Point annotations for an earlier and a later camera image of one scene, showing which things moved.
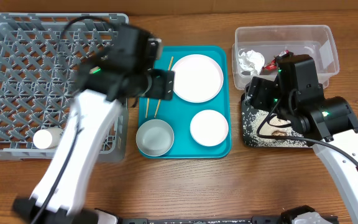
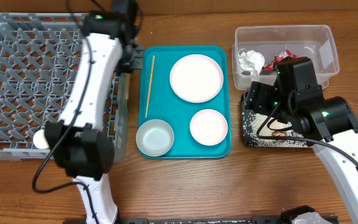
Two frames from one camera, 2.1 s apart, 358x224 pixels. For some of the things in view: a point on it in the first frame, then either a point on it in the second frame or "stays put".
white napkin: x=250 y=62 stays put
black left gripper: x=162 y=85 → x=136 y=61
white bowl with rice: x=209 y=127 stays put
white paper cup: x=48 y=138 stays put
